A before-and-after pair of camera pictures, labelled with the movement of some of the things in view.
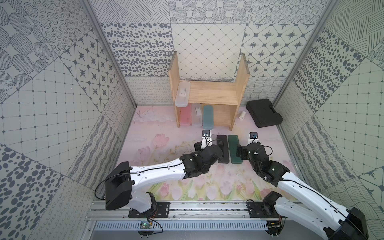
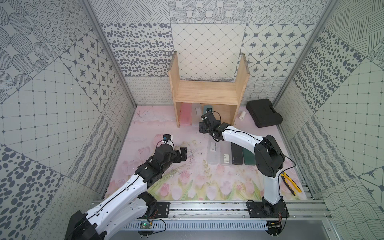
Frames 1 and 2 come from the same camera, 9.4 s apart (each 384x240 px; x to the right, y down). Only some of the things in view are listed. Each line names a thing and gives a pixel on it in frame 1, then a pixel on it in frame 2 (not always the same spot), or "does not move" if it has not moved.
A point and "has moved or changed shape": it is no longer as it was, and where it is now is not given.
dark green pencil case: [233, 142] has moved or changed shape
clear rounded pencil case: [183, 94] has moved or changed shape
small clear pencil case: [196, 114] does not move
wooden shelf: [224, 95] does not move
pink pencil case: [185, 116] does not move
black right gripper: [244, 151] -> [202, 128]
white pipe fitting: [242, 115] does not move
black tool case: [263, 113] does not move
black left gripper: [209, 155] -> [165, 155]
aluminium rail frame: [187, 216] does not move
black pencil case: [225, 159] -> [237, 154]
